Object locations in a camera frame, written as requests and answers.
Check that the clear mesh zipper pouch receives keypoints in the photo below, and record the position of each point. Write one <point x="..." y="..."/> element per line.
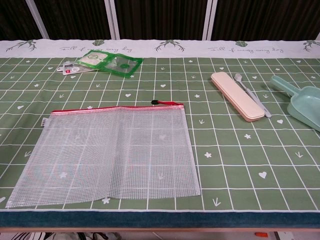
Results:
<point x="112" y="155"/>

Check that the beige toothbrush case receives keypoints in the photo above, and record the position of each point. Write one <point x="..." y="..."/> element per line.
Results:
<point x="237" y="97"/>

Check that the grey toothbrush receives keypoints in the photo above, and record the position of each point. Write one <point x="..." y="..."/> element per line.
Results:
<point x="266" y="111"/>

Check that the teal plastic scoop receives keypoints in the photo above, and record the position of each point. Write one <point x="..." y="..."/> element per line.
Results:
<point x="305" y="105"/>

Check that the green bordered transparent package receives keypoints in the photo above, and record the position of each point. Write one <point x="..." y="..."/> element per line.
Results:
<point x="122" y="66"/>

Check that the green grid pattern tablecloth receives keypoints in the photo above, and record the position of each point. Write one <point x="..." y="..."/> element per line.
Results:
<point x="225" y="162"/>

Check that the dark blue underlay cloth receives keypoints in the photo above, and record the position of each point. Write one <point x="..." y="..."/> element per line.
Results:
<point x="160" y="219"/>

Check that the small white card package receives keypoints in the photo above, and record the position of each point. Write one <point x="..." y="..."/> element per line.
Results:
<point x="67" y="68"/>

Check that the small orange object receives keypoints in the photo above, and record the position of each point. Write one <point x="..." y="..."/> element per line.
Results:
<point x="261" y="234"/>

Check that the white frame post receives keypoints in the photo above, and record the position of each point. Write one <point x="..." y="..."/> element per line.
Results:
<point x="37" y="20"/>
<point x="111" y="20"/>
<point x="209" y="20"/>

